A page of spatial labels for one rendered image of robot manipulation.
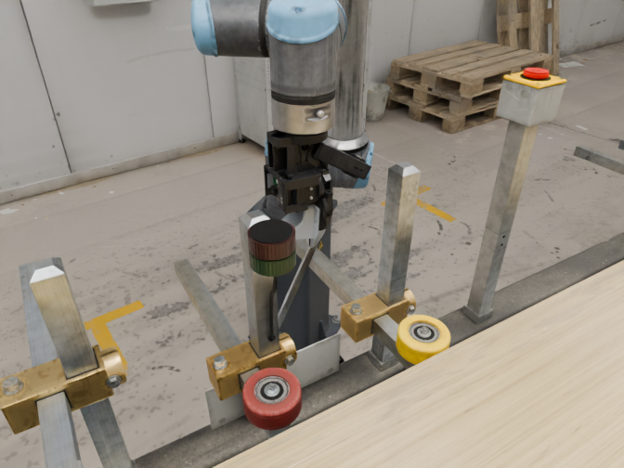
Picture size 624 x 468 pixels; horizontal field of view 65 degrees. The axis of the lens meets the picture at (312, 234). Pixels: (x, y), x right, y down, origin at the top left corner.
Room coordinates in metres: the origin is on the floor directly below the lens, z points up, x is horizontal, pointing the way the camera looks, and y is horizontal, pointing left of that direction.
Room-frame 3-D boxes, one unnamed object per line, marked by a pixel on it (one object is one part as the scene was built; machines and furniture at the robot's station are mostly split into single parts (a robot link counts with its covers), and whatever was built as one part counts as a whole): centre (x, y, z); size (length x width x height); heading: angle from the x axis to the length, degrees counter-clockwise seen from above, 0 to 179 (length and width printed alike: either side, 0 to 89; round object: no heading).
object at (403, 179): (0.68, -0.14, 0.89); 0.04 x 0.04 x 0.48; 30
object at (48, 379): (0.41, 0.31, 0.95); 0.14 x 0.06 x 0.05; 120
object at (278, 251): (0.51, 0.05, 1.10); 0.06 x 0.06 x 0.02
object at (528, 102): (0.81, -0.37, 1.18); 0.07 x 0.07 x 0.08; 30
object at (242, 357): (0.54, 0.09, 0.85); 0.14 x 0.06 x 0.05; 120
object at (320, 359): (0.59, 0.06, 0.75); 0.26 x 0.01 x 0.10; 120
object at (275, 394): (0.44, 0.05, 0.85); 0.08 x 0.08 x 0.11
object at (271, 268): (0.51, 0.05, 1.08); 0.06 x 0.06 x 0.02
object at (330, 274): (0.72, -0.07, 0.84); 0.44 x 0.03 x 0.04; 30
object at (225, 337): (0.61, 0.15, 0.84); 0.43 x 0.03 x 0.04; 30
